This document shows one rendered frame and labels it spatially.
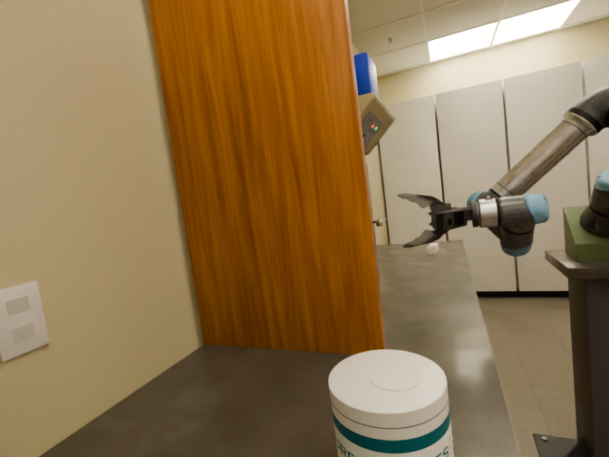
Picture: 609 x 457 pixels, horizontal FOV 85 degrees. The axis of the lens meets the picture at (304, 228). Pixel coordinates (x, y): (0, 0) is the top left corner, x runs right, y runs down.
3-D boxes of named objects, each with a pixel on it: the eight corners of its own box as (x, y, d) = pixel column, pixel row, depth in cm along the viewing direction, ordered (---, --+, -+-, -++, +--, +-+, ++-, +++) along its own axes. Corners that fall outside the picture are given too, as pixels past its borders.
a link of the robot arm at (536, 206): (547, 231, 84) (552, 207, 78) (497, 235, 88) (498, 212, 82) (540, 209, 89) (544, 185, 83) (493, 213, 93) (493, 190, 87)
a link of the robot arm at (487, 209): (498, 228, 84) (496, 196, 84) (478, 229, 86) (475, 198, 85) (494, 224, 91) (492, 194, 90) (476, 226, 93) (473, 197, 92)
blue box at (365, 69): (328, 103, 78) (323, 63, 77) (341, 111, 87) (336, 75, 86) (371, 92, 74) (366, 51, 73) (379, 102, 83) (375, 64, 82)
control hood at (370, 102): (330, 147, 78) (324, 103, 77) (362, 156, 108) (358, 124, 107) (379, 137, 74) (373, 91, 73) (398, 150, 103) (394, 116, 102)
